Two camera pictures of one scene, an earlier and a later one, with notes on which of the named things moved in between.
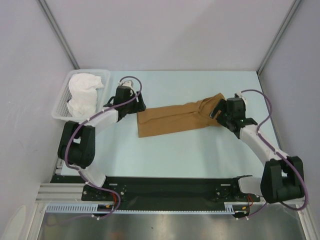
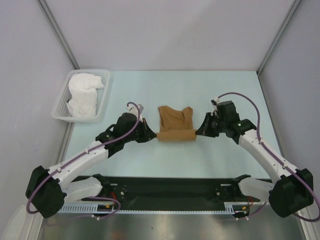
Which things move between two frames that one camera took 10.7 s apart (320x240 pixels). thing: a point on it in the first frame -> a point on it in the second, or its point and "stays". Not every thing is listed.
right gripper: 222,106 -> 204,129
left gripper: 139,106 -> 147,133
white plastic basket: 61,110 stays
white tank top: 83,87 stays
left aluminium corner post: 58,33 stays
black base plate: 159,190 stays
